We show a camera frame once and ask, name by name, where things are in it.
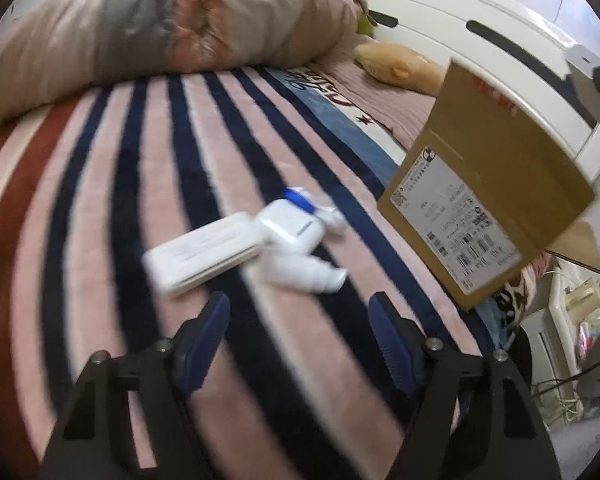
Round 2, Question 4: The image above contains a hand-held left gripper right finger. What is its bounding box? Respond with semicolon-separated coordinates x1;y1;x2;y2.
368;291;563;480

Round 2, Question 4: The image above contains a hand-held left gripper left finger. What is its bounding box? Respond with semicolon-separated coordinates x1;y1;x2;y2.
40;291;231;480

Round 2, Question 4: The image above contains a white plastic box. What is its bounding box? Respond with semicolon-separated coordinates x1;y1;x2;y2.
142;211;265;296

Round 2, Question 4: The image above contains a small white plastic bottle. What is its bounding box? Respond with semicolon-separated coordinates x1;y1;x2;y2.
245;252;349;295

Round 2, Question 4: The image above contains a white bottle blue ring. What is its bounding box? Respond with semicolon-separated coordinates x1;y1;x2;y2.
255;187;348;256

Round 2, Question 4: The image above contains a brown cardboard box white label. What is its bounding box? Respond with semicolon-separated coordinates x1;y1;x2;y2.
377;57;600;311

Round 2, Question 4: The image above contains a white headboard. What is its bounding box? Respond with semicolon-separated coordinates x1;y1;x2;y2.
347;0;600;186

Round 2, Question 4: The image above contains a leopard print cloth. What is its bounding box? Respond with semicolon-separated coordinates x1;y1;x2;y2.
494;254;552;322

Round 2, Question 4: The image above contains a striped pink navy blanket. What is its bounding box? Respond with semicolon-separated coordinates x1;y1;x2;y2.
0;66;487;480

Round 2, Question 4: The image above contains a white cabinet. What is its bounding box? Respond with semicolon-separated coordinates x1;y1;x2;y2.
522;260;600;431

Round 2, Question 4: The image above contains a tan plush toy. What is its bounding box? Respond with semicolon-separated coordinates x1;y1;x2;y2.
354;42;449;95

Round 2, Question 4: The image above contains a pink quilted sheet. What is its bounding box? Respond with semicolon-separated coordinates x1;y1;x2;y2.
325;55;433;150

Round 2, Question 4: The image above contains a blue printed cloth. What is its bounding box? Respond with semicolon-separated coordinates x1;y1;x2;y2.
267;65;407;181

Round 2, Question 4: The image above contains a green plush toy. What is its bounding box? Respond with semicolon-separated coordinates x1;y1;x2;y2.
356;10;379;37

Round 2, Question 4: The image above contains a beige grey quilt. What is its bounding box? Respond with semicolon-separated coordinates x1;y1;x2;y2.
0;0;369;136

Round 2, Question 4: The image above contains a black cable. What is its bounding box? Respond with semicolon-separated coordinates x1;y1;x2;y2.
530;352;600;396

